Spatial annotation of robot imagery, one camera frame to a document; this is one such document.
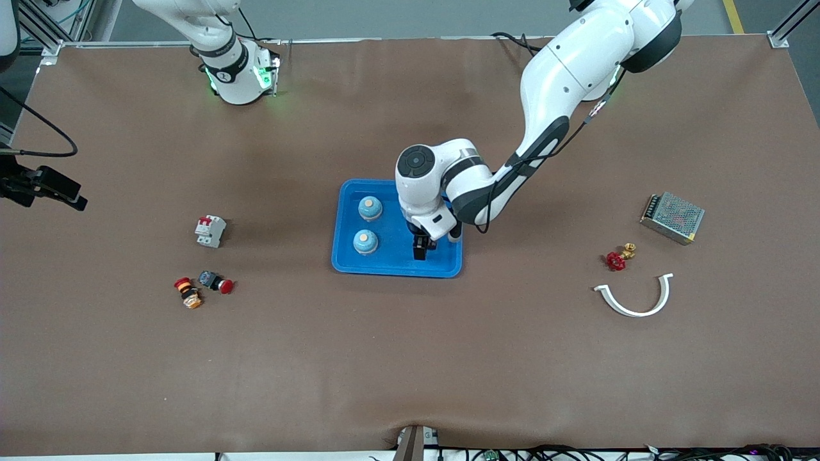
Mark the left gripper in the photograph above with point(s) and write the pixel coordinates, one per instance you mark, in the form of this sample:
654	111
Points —
421	244

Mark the blue desk bell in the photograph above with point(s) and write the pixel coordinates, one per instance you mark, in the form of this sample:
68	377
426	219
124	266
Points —
370	208
365	242

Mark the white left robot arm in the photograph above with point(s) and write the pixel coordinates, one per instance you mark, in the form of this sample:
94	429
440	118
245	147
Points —
576	57

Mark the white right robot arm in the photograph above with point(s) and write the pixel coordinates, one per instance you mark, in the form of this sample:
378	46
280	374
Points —
234	77

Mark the blue plastic tray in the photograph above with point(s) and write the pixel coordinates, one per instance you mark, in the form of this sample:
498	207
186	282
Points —
391	266

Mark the brown table mat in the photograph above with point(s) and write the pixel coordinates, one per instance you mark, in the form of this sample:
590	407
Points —
410	352

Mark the white red circuit breaker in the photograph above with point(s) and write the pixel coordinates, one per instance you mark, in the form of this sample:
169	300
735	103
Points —
210	230

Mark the black red emergency stop button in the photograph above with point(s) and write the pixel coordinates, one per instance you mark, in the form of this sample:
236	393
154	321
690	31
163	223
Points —
214	280

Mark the white curved pipe clamp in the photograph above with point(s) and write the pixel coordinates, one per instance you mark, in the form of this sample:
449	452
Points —
635	314

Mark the metal mesh power supply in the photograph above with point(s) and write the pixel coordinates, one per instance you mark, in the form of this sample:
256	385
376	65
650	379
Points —
672	218

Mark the aluminium frame profile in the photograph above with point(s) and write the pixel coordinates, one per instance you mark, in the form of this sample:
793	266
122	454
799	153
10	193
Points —
779	41
38	29

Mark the red orange push button switch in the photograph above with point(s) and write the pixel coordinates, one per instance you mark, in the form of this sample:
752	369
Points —
188	293

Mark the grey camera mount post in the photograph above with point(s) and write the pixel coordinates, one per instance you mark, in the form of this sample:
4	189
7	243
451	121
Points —
413	445

